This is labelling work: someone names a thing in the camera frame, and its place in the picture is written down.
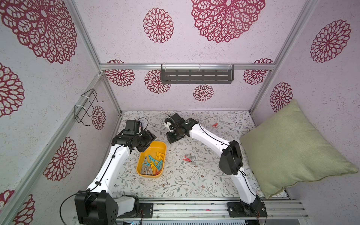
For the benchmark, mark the yellow clothespin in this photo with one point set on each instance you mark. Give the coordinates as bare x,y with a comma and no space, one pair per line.
160,156

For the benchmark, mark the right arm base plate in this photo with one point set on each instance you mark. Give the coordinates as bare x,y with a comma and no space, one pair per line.
241,209

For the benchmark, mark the grey clothespin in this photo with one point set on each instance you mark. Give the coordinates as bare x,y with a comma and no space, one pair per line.
146,170

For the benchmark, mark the green pillow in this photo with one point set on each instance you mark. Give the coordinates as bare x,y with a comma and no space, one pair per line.
287,149

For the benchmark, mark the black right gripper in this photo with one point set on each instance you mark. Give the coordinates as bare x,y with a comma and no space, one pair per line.
174,131

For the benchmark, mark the yellow storage box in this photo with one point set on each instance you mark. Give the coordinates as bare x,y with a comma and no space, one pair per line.
155,147

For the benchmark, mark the grey wall shelf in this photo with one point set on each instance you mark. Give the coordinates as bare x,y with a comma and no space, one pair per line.
196,76

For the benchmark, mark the black wire wall rack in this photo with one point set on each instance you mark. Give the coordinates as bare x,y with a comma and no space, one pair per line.
82,110

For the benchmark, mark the teal clothespin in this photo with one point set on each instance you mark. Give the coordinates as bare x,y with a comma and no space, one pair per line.
154,161
159,166

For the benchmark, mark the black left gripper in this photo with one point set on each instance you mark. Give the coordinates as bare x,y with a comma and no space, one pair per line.
149,138

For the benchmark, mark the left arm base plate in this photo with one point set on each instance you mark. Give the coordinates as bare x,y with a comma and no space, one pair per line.
145,210

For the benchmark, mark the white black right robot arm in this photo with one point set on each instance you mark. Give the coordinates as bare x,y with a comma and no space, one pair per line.
230,159

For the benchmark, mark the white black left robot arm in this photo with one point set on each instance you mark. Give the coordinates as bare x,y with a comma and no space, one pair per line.
97,204

